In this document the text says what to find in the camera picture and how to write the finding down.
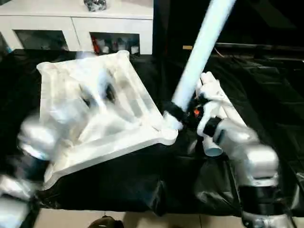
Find white plastic table top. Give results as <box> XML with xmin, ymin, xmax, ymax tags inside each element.
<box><xmin>37</xmin><ymin>50</ymin><xmax>179</xmax><ymax>189</ymax></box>

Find white plastic table leg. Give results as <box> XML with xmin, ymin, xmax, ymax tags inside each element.
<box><xmin>214</xmin><ymin>76</ymin><xmax>248</xmax><ymax>129</ymax></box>
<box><xmin>164</xmin><ymin>0</ymin><xmax>237</xmax><ymax>130</ymax></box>
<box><xmin>199</xmin><ymin>71</ymin><xmax>225</xmax><ymax>158</ymax></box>
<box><xmin>209</xmin><ymin>76</ymin><xmax>240</xmax><ymax>129</ymax></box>

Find toy figures behind cabinet glass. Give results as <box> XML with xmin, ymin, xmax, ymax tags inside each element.
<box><xmin>90</xmin><ymin>33</ymin><xmax>141</xmax><ymax>55</ymax></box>

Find black work mat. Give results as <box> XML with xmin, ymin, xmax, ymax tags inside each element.
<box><xmin>0</xmin><ymin>47</ymin><xmax>304</xmax><ymax>214</ymax></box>

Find grey plush toy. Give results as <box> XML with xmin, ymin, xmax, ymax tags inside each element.
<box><xmin>83</xmin><ymin>0</ymin><xmax>107</xmax><ymax>12</ymax></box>

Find white cabinet with glass doors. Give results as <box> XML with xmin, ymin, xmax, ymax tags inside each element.
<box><xmin>0</xmin><ymin>0</ymin><xmax>155</xmax><ymax>55</ymax></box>

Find black tv cabinet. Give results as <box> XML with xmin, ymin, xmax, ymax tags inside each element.
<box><xmin>153</xmin><ymin>0</ymin><xmax>304</xmax><ymax>60</ymax></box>

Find silver left leg black foot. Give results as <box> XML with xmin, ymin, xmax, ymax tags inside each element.
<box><xmin>88</xmin><ymin>216</ymin><xmax>124</xmax><ymax>228</ymax></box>

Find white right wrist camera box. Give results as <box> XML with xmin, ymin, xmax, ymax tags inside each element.
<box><xmin>196</xmin><ymin>85</ymin><xmax>223</xmax><ymax>138</ymax></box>

